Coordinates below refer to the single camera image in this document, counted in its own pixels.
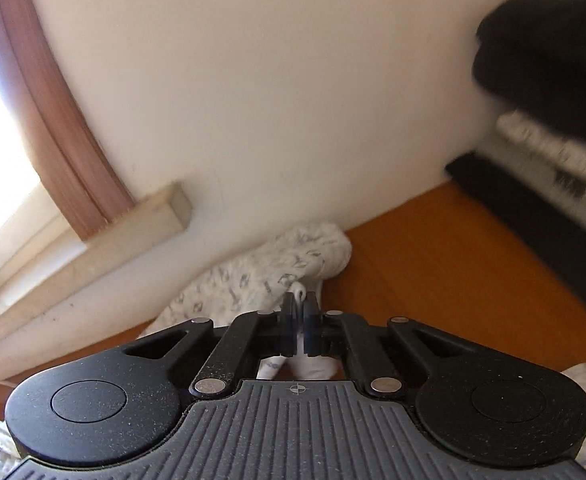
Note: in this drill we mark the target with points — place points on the white patterned folded garment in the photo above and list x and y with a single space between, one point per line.
548 152

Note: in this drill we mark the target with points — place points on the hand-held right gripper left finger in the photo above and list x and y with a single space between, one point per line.
289 325

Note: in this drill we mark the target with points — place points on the white patterned pants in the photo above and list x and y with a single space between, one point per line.
253 270

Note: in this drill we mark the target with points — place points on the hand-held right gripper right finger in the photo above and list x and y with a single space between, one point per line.
309 335

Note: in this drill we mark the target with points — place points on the wooden window frame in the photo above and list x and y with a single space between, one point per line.
48 110

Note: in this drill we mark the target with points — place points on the beige window sill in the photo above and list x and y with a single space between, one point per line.
73 280

